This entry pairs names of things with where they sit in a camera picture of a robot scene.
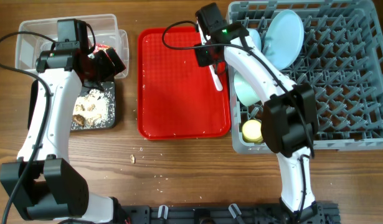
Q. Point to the light blue bowl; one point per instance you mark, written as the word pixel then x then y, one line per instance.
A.
pixel 253 33

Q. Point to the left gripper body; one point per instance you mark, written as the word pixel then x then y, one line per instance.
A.
pixel 103 68

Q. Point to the yellow plastic cup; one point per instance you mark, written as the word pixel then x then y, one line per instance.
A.
pixel 251 131

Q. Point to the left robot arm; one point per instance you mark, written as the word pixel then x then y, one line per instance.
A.
pixel 41 183

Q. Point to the light blue plate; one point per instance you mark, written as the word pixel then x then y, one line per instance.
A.
pixel 284 39

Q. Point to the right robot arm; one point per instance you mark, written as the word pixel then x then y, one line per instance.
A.
pixel 289 119

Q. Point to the food crumb on table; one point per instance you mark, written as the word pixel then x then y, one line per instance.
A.
pixel 132 159

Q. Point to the red serving tray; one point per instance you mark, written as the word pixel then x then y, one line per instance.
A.
pixel 177 99

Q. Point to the rice and food scraps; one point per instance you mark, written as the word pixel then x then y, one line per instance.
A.
pixel 91 110

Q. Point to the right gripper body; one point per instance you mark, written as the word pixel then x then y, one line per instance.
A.
pixel 202 61

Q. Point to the white plastic fork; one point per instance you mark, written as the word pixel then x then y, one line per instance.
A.
pixel 215 78

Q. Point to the black waste tray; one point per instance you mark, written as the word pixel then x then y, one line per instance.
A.
pixel 109 91

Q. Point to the green bowl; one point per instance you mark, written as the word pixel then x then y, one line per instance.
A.
pixel 244 91

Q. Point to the clear plastic bin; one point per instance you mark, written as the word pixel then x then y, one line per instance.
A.
pixel 106 32

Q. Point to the red snack wrapper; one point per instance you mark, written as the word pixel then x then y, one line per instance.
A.
pixel 99 49

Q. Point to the grey dishwasher rack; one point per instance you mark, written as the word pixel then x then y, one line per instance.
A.
pixel 341 58

